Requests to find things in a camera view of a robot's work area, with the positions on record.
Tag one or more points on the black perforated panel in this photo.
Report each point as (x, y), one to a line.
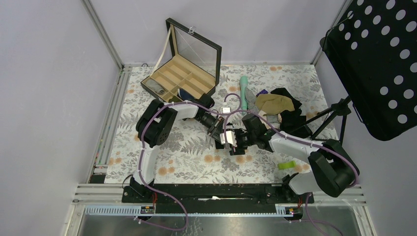
(373, 50)

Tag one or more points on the purple small cloth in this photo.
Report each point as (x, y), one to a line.
(262, 92)

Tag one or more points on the black white-trimmed boxer briefs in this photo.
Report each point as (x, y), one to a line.
(219, 146)

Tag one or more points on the black cloth pile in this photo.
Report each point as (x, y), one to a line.
(293, 121)

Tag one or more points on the floral patterned table mat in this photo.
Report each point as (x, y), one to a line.
(189, 155)

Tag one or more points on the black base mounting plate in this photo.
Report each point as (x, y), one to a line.
(213, 198)

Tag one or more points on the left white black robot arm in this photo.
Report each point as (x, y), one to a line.
(154, 128)

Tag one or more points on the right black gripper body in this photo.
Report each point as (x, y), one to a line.
(242, 140)

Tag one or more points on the black wooden compartment box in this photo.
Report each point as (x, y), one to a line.
(194, 65)

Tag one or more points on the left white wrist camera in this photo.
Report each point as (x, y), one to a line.
(225, 110)

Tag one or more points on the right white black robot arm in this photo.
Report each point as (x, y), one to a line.
(332, 170)

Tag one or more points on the grey rolled item in box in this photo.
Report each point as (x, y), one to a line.
(155, 86)

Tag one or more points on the tan beige cloth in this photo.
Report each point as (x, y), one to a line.
(273, 104)

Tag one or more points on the navy blue white-trimmed underwear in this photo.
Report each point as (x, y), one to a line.
(184, 95)

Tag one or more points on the mint green rolled cloth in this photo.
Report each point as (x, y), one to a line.
(243, 83)

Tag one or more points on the green small block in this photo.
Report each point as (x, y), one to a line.
(286, 165)

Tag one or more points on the grey striped cloth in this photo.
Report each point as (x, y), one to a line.
(250, 99)

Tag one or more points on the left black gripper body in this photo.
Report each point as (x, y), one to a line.
(213, 129)

